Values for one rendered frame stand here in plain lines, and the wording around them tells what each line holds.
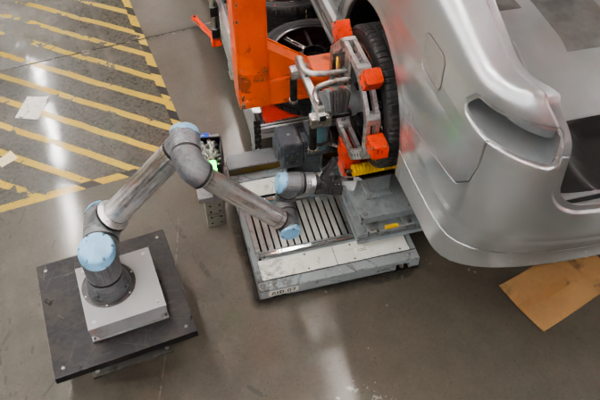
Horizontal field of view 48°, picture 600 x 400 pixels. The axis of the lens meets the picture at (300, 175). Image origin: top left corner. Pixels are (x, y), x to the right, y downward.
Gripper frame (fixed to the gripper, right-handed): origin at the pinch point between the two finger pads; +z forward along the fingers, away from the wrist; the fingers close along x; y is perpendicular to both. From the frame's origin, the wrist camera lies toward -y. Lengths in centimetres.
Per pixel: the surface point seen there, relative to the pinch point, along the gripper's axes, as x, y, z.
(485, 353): 2, 81, 63
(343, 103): 10.7, -31.9, -11.2
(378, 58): 14, -51, 2
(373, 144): 13.2, -15.1, 1.7
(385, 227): -40, 28, 28
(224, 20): -154, -89, -41
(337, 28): -13, -66, -8
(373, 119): 13.7, -25.5, 1.2
